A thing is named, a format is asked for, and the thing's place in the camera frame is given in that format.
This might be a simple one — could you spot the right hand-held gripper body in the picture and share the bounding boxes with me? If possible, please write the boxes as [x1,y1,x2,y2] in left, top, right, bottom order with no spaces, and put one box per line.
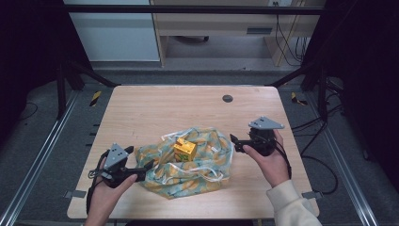
[247,116,286,157]

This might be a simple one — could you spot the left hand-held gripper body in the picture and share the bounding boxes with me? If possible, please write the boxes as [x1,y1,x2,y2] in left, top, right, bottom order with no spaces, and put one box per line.
[99,142,139,189]

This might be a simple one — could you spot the teal orange-patterned cloth bag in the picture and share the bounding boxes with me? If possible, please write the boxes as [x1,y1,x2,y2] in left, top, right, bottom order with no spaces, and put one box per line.
[134,125,236,200]

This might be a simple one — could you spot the yellow drink carton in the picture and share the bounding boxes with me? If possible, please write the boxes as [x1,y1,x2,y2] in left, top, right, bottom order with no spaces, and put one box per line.
[172,137,199,163]

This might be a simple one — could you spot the person's right hand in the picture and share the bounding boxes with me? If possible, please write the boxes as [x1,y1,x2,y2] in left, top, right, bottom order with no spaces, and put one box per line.
[242,129,292,188]

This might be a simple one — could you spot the person's left hand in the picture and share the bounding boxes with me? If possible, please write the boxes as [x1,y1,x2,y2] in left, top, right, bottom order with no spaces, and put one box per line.
[84,173,139,221]

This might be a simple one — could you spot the grey tape strip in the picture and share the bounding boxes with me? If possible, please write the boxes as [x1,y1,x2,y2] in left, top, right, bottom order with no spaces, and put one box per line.
[301,190,324,201]
[63,189,88,200]

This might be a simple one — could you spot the grey desk label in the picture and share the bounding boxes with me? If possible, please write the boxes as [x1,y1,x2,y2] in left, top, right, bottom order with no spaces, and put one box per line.
[246,26,274,35]

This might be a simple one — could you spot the light wooden desk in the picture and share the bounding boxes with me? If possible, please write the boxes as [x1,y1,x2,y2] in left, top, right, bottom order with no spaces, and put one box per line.
[150,0,326,68]

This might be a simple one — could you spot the white cabinet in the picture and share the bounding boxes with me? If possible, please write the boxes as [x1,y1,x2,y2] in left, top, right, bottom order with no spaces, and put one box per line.
[63,0,161,62]

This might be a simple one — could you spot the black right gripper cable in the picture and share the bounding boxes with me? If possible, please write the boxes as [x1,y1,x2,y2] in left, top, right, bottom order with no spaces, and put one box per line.
[274,140,293,180]

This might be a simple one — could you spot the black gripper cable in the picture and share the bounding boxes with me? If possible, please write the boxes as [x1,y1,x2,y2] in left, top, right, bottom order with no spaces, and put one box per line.
[274,140,293,180]
[86,150,110,215]

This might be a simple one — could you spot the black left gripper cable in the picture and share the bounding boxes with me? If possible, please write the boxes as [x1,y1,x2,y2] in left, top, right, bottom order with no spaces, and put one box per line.
[86,150,110,215]

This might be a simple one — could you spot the thick black floor cable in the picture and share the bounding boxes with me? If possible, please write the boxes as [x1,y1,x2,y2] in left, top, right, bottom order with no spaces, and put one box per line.
[291,103,345,196]

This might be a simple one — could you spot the black metal frame leg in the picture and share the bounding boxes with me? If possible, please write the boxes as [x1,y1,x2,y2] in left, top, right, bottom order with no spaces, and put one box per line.
[265,60,331,122]
[56,59,121,121]

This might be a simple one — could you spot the aluminium floor rail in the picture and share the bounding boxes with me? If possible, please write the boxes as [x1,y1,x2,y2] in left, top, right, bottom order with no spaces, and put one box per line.
[0,89,80,226]
[304,91,379,226]

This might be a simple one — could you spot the hanging black desk cables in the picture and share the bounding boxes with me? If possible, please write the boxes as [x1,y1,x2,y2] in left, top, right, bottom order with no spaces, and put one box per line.
[274,13,311,67]

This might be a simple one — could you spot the thin black floor cable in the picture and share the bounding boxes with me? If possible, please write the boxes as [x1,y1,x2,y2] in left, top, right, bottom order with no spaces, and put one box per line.
[14,101,40,122]

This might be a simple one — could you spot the black horizontal frame bar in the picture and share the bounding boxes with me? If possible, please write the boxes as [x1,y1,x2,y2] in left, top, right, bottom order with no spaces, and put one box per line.
[62,4,325,16]

